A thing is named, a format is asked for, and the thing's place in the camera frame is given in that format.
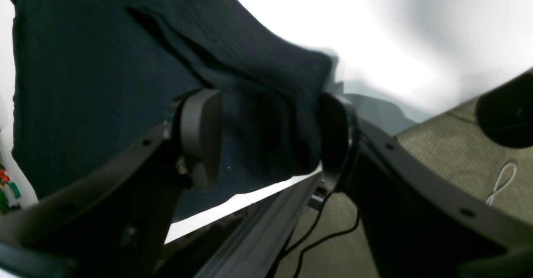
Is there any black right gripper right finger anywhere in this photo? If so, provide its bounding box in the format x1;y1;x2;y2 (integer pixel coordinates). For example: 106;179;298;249
319;93;533;278

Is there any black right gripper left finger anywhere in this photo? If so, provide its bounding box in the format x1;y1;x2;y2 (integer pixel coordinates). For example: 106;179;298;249
1;89;223;278

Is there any black T-shirt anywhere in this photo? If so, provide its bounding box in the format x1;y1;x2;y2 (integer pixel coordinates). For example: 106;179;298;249
10;0;332;222

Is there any black round base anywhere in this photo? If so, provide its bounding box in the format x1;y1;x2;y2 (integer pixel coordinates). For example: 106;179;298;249
475;69;533;149

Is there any black cable on floor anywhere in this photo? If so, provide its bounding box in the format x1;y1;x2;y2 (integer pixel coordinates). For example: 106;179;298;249
266;191;361;278

